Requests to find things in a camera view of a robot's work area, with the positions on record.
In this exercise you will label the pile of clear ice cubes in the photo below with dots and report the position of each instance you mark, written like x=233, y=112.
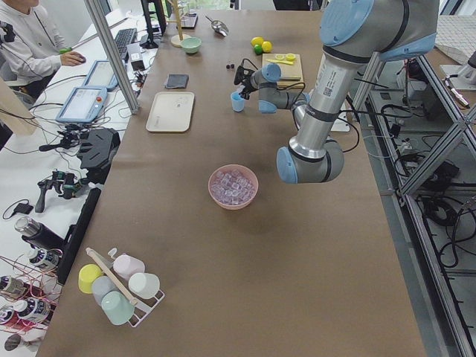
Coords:
x=231, y=187

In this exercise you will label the mint green bowl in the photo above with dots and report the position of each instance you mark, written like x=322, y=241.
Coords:
x=191, y=45

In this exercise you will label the wooden stand with round base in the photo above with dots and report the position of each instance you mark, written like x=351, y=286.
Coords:
x=174, y=20

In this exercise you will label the black mount plate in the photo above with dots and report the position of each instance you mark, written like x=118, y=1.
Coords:
x=96, y=153

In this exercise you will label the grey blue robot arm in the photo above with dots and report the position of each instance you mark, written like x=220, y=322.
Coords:
x=351, y=32

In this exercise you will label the white wire cup rack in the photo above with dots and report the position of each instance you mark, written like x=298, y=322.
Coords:
x=143, y=307

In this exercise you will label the pink bowl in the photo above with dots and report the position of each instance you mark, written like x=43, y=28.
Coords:
x=247, y=173

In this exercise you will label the metal scoop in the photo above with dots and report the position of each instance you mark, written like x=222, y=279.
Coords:
x=218, y=26

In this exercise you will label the white cup on rack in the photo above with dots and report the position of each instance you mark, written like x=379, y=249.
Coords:
x=144, y=285

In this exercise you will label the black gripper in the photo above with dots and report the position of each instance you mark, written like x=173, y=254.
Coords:
x=247, y=85

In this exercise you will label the yellow lemon outer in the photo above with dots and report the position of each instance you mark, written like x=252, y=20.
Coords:
x=258, y=40

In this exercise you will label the green lime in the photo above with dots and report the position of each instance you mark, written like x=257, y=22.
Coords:
x=258, y=50

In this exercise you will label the black keyboard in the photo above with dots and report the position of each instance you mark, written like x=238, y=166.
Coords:
x=124, y=38

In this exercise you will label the grey folded cloth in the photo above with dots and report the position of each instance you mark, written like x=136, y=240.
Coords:
x=176, y=81

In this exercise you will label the yellow lemon near board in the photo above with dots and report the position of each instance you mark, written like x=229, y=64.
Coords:
x=267, y=47

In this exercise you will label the yellow plastic knife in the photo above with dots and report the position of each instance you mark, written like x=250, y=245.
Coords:
x=279, y=61

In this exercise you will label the mint cup on rack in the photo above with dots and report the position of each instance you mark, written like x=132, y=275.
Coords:
x=117, y=308

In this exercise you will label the aluminium frame post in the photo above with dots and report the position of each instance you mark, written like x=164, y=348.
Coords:
x=102, y=27

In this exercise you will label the blue teach pendant near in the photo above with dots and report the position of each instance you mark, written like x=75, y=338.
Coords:
x=83, y=104

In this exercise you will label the lemon half upper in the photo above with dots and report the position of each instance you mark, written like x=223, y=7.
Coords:
x=290, y=57

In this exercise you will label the blue teach pendant far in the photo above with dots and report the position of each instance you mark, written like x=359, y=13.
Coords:
x=101, y=74

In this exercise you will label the yellow cup on rack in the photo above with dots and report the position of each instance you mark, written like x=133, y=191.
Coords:
x=86, y=277

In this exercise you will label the wooden cutting board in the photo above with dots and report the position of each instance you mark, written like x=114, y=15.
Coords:
x=288, y=72

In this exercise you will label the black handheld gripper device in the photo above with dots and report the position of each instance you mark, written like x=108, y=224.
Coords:
x=64, y=183

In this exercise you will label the black thermos bottle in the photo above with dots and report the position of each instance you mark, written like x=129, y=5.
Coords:
x=38, y=235

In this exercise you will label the seated person in white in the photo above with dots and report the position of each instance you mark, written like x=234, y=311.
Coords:
x=38, y=50

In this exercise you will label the cream rabbit tray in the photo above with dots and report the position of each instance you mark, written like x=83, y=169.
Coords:
x=170, y=111

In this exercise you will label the light blue cup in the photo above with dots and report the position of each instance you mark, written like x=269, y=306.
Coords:
x=237, y=102

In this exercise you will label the pink cup on rack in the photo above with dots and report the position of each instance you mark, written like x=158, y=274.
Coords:
x=125, y=266

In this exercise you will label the blue teach pendant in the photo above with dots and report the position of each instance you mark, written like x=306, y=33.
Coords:
x=101, y=74
x=83, y=104

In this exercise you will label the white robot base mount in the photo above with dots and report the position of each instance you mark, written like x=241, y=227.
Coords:
x=341, y=123

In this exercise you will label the grey cup on rack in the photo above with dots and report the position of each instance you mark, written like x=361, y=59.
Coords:
x=101, y=287

